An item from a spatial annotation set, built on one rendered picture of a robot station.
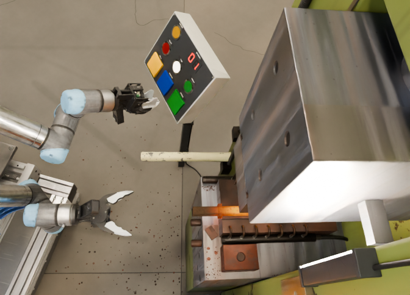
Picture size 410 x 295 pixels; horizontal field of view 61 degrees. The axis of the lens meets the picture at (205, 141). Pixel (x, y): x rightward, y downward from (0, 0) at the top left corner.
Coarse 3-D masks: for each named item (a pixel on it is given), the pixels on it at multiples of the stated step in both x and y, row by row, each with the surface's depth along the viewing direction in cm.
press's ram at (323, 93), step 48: (288, 48) 60; (336, 48) 60; (384, 48) 61; (288, 96) 60; (336, 96) 55; (384, 96) 56; (288, 144) 60; (336, 144) 51; (384, 144) 52; (288, 192) 63; (336, 192) 64; (384, 192) 66; (384, 240) 67
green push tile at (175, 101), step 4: (176, 92) 138; (172, 96) 140; (176, 96) 138; (180, 96) 137; (168, 100) 142; (172, 100) 140; (176, 100) 139; (180, 100) 137; (168, 104) 142; (172, 104) 141; (176, 104) 139; (180, 104) 137; (184, 104) 137; (172, 108) 141; (176, 108) 139; (180, 108) 138; (176, 112) 139
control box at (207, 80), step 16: (176, 16) 135; (192, 32) 133; (160, 48) 143; (176, 48) 136; (192, 48) 130; (208, 48) 133; (192, 64) 131; (208, 64) 126; (176, 80) 138; (192, 80) 132; (208, 80) 126; (224, 80) 128; (192, 96) 133; (208, 96) 133; (192, 112) 138
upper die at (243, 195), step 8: (240, 136) 96; (240, 144) 95; (240, 152) 95; (240, 160) 95; (240, 168) 95; (240, 176) 95; (240, 184) 95; (240, 192) 95; (240, 200) 95; (240, 208) 94
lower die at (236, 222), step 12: (228, 180) 131; (228, 192) 128; (228, 204) 125; (228, 216) 123; (240, 216) 124; (228, 228) 122; (240, 228) 123; (252, 228) 123; (264, 228) 124; (276, 228) 124; (288, 228) 125; (300, 228) 125; (312, 228) 126; (324, 228) 126; (336, 228) 127
